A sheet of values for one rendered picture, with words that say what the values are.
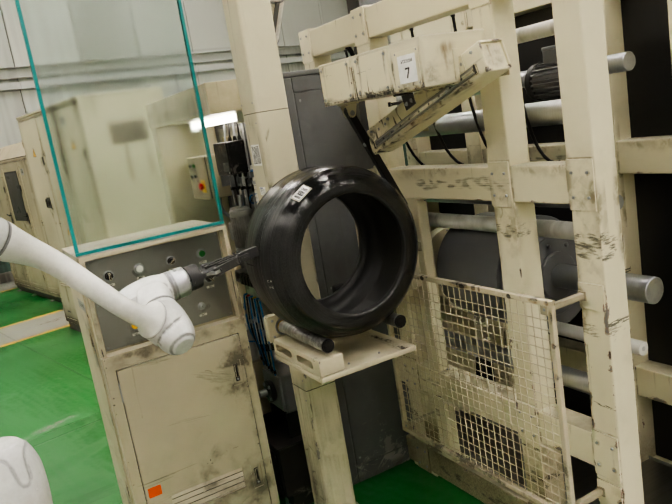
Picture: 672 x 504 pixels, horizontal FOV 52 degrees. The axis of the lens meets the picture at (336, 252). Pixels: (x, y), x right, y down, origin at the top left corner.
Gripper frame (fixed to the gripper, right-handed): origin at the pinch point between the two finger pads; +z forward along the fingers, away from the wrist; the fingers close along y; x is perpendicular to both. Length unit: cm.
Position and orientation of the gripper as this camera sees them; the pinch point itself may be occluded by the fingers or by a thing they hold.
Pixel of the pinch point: (247, 254)
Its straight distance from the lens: 214.9
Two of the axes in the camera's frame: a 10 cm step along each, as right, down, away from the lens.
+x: 2.8, 9.3, 2.5
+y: -4.9, -0.9, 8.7
